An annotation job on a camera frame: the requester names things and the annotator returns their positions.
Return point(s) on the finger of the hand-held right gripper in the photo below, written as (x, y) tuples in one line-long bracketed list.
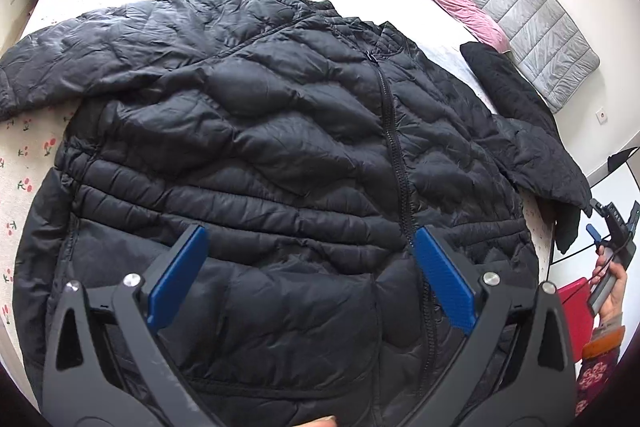
[(596, 233)]

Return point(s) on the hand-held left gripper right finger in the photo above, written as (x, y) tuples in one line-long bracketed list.
[(445, 279)]

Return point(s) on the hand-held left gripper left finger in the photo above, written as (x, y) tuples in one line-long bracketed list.
[(177, 277)]

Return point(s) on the black puffer jacket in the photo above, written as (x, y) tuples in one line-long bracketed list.
[(260, 132)]

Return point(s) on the person's right hand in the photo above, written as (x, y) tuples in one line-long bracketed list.
[(614, 294)]

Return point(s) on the person's left hand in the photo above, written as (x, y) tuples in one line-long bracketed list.
[(320, 422)]

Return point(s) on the red box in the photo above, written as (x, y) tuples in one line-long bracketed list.
[(575, 312)]

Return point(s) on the black fleece cloth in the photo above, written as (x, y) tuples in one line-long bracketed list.
[(500, 77)]

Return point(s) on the grey quilted headboard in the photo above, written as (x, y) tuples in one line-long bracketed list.
[(525, 2)]

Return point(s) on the white wall outlet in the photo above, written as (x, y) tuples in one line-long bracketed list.
[(602, 116)]

